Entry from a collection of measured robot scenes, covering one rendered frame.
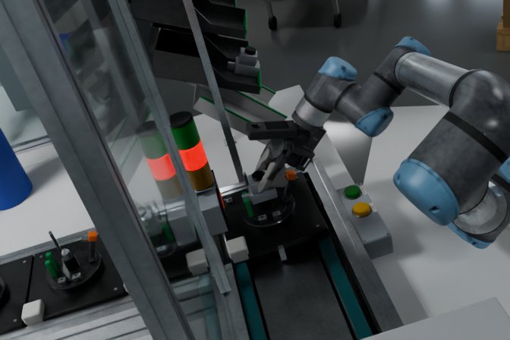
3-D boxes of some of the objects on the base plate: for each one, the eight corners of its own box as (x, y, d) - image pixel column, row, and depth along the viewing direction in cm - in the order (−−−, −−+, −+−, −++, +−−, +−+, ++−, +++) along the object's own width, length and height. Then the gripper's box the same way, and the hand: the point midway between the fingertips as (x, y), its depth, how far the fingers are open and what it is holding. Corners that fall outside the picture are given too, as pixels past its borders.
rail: (324, 184, 176) (318, 154, 170) (477, 497, 103) (476, 464, 97) (306, 190, 176) (299, 160, 170) (446, 507, 103) (443, 475, 97)
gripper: (332, 140, 139) (284, 209, 148) (318, 113, 149) (273, 180, 158) (301, 126, 136) (253, 198, 144) (288, 100, 146) (244, 169, 154)
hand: (256, 181), depth 149 cm, fingers closed on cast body, 4 cm apart
